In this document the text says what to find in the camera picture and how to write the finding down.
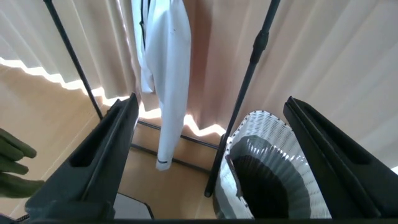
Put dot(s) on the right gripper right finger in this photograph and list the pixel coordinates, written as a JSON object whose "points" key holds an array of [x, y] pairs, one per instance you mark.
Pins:
{"points": [[348, 174]]}

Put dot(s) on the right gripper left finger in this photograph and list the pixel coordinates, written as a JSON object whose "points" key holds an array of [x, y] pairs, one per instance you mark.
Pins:
{"points": [[93, 161]]}

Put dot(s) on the green garment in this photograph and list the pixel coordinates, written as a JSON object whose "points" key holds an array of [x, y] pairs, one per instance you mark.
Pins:
{"points": [[12, 152]]}

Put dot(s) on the pale grey shorts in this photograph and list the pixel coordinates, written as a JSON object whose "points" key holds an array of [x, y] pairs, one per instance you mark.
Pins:
{"points": [[168, 62]]}

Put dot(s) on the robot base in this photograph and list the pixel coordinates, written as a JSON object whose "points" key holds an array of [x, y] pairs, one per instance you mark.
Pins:
{"points": [[130, 207]]}

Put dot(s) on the white laundry basket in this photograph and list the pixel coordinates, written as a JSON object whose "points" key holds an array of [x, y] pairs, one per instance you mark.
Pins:
{"points": [[270, 124]]}

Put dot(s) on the black clothes rack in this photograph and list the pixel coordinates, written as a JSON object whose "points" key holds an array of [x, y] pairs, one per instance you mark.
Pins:
{"points": [[259, 40]]}

